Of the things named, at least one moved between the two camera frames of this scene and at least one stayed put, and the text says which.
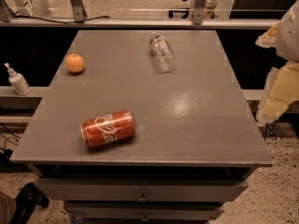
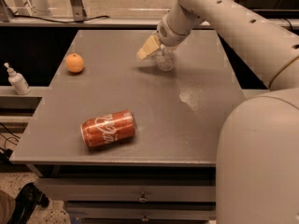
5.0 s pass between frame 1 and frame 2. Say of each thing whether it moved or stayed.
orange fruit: stayed
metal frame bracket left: stayed
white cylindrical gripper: moved
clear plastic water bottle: stayed
